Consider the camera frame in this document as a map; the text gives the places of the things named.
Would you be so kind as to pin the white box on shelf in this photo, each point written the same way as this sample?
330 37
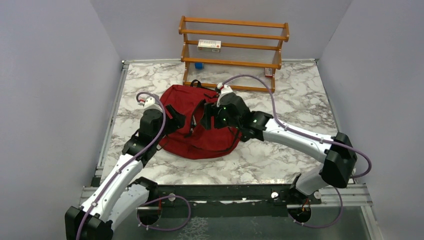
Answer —
210 46

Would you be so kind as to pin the red student backpack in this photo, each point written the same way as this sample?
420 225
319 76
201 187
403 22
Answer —
193 141

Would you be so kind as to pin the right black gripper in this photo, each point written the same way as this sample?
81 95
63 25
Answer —
211 110

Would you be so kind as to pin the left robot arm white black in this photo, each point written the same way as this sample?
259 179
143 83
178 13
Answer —
117 197

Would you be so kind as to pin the small blue cube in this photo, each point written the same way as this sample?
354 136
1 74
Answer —
199 65

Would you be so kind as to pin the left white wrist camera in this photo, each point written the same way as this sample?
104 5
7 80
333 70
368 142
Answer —
150 103

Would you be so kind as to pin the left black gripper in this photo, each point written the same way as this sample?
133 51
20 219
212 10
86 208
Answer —
177 122

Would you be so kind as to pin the small red white box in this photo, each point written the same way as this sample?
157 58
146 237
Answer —
268 72

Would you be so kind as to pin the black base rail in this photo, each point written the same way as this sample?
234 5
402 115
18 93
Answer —
238 200

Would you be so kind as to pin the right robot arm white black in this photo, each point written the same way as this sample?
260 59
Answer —
333 152

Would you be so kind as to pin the wooden three-tier shelf rack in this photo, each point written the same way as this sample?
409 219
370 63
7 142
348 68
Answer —
244 43

